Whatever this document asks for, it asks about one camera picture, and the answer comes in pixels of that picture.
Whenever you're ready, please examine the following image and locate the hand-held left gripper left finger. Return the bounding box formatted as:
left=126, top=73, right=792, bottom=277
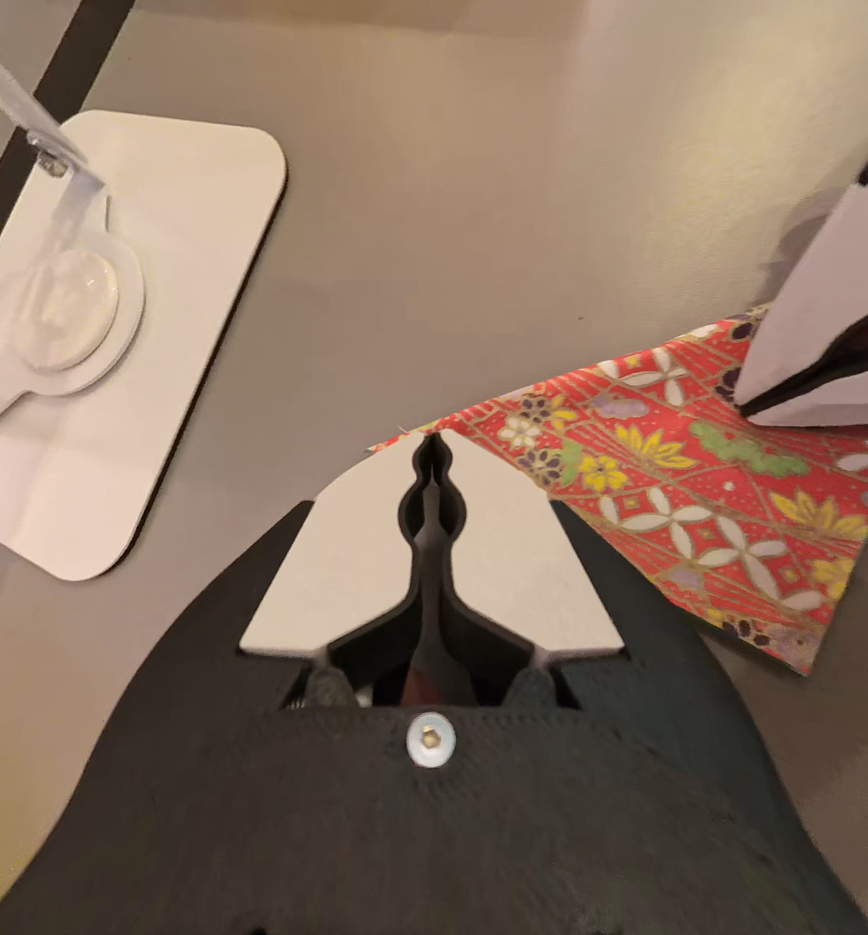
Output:
left=239, top=431, right=435, bottom=708

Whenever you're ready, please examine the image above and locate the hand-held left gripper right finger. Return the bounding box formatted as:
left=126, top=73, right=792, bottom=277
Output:
left=434, top=430, right=626, bottom=708

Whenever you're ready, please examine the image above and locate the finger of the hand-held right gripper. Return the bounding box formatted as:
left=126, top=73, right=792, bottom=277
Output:
left=742, top=342, right=868, bottom=430
left=736, top=155, right=868, bottom=413

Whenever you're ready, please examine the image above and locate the red floral origami paper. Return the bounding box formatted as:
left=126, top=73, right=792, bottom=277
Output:
left=368, top=303, right=868, bottom=676

